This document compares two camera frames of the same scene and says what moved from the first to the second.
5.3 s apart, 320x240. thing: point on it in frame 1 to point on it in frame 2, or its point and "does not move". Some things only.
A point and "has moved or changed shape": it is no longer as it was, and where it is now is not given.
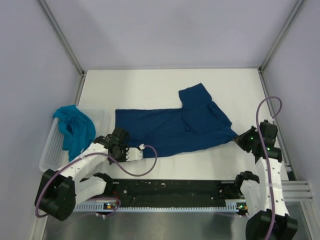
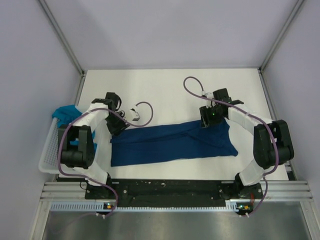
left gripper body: (120, 156) to (114, 124)
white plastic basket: (54, 156) does not move
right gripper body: (246, 140) to (210, 115)
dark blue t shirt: (197, 123) has moved or changed shape
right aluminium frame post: (297, 7) does not move
